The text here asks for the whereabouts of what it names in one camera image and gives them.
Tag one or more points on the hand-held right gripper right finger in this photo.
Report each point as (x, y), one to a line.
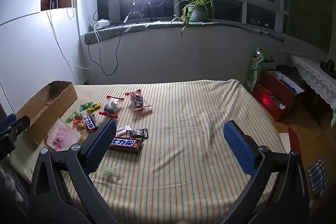
(237, 142)

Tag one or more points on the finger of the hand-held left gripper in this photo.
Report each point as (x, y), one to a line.
(21, 124)
(6, 119)

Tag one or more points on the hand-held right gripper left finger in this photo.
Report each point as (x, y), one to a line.
(101, 145)

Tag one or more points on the small chocolate bar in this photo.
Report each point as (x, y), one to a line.
(90, 124)

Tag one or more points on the large chocolate bar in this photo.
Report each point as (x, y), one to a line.
(127, 144)

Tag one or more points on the clear green round candy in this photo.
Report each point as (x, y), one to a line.
(109, 172)

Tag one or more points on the brown cardboard box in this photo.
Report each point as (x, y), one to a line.
(52, 103)

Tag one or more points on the black candy packet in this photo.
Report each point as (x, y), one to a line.
(137, 133)

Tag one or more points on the pink white pastry bag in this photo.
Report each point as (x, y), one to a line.
(63, 138)

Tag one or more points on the yellow candy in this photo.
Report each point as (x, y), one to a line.
(95, 107)

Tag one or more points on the purple snack red wrapper ends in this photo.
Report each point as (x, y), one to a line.
(110, 106)

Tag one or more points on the light green candy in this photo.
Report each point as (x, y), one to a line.
(70, 118)

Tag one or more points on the dark green candy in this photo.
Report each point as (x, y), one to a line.
(86, 106)

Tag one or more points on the dark red printed snack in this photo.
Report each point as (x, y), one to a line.
(137, 100)

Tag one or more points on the red box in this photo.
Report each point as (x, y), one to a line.
(267, 103)

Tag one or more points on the white wardrobe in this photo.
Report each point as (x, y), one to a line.
(31, 56)

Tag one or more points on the green printed bag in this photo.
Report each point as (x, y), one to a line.
(253, 69)

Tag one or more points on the blue checked cloth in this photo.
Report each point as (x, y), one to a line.
(318, 176)

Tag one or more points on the white lace cloth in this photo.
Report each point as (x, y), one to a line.
(315, 74)

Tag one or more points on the dark ornament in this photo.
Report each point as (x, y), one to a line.
(326, 64)

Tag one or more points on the white power strip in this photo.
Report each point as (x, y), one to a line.
(102, 23)

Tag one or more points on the dark bottle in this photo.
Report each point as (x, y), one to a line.
(54, 2)

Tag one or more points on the potted spider plant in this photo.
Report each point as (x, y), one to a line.
(198, 12)

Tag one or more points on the black tripod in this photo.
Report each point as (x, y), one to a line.
(149, 7)

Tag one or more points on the dark green curtain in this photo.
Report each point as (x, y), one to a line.
(309, 3)

